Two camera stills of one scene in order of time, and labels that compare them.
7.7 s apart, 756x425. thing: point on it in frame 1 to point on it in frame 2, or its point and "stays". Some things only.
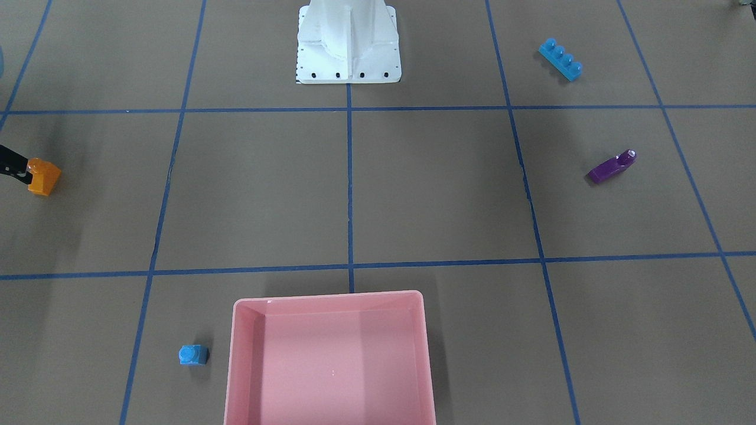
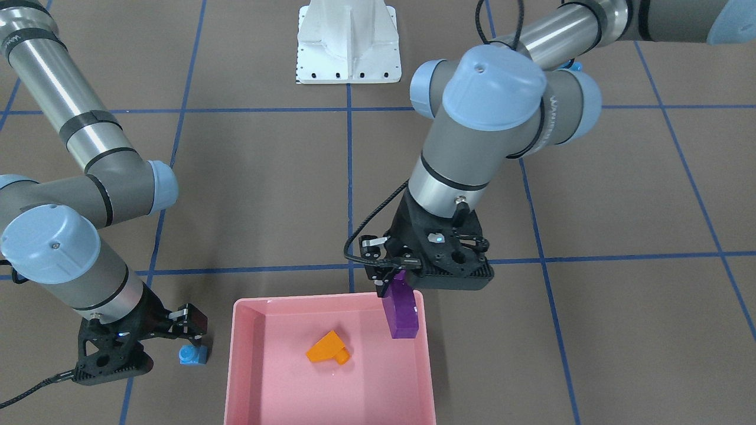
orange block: x=45 y=176 to x=330 y=347
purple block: x=611 y=166 to x=400 y=307
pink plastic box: x=341 y=359 stays
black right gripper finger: x=15 y=164 to x=108 y=351
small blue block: x=194 y=355 stays
